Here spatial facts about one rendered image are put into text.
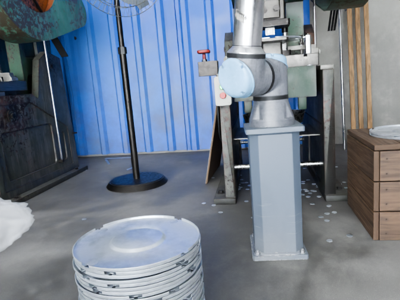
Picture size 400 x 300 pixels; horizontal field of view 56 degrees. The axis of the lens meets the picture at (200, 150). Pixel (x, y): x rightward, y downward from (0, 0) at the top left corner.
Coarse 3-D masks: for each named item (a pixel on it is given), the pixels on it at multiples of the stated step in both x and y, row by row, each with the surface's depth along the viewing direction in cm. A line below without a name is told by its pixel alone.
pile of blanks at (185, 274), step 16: (192, 256) 82; (80, 272) 79; (96, 272) 74; (112, 272) 74; (128, 272) 73; (144, 272) 73; (160, 272) 75; (176, 272) 77; (192, 272) 81; (80, 288) 79; (96, 288) 75; (112, 288) 74; (128, 288) 73; (144, 288) 74; (160, 288) 75; (176, 288) 78; (192, 288) 82
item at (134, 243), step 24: (144, 216) 101; (168, 216) 100; (96, 240) 88; (120, 240) 86; (144, 240) 85; (168, 240) 85; (192, 240) 84; (96, 264) 76; (120, 264) 76; (144, 264) 75
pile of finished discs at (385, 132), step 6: (384, 126) 158; (390, 126) 158; (396, 126) 157; (372, 132) 145; (378, 132) 147; (384, 132) 146; (390, 132) 144; (396, 132) 143; (384, 138) 138; (390, 138) 136; (396, 138) 135
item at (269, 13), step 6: (270, 0) 187; (276, 0) 184; (282, 0) 186; (264, 6) 185; (270, 6) 185; (276, 6) 183; (282, 6) 187; (264, 12) 185; (270, 12) 185; (276, 12) 185; (282, 12) 187; (264, 18) 188; (270, 18) 189; (276, 18) 188
